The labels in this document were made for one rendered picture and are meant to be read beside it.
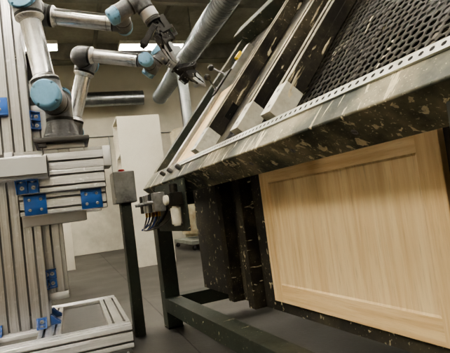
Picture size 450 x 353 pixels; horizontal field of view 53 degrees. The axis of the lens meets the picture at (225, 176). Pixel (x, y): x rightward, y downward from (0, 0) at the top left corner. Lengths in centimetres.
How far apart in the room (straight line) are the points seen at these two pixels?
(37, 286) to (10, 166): 60
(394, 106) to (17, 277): 177
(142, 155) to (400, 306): 519
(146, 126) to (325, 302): 499
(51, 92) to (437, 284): 153
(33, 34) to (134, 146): 428
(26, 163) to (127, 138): 437
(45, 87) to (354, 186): 126
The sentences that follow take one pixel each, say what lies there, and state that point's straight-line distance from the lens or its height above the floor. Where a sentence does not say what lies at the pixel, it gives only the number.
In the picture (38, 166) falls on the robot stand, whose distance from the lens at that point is 191.
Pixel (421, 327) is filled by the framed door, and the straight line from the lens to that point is 131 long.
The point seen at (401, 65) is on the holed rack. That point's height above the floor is 89.
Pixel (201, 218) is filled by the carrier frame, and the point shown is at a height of 60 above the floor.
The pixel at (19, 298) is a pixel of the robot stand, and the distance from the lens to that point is 224.
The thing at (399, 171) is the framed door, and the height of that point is 69.
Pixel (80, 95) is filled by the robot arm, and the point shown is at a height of 140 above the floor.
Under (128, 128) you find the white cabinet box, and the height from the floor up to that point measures 188.
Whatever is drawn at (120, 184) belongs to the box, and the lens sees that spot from 258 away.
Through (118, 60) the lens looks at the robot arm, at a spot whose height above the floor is 152.
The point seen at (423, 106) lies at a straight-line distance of 90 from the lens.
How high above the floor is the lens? 66
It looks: 4 degrees up
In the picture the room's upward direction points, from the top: 7 degrees counter-clockwise
